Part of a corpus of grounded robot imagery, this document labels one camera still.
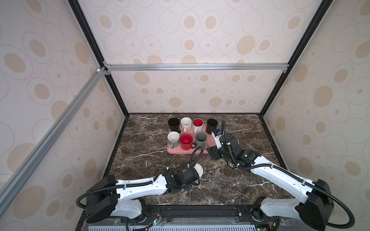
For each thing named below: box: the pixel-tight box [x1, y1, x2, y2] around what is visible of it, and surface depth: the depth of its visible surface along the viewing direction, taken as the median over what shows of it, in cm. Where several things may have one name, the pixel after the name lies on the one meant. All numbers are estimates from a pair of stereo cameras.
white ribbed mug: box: [192, 163, 204, 180], surface depth 83 cm
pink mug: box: [180, 116, 193, 133], surface depth 105 cm
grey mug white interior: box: [167, 130, 180, 149], surface depth 95 cm
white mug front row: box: [192, 117, 205, 134], surface depth 105 cm
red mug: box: [179, 133, 197, 151], surface depth 97 cm
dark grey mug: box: [195, 131, 210, 151], surface depth 94 cm
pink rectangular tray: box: [167, 147, 194, 154], surface depth 100 cm
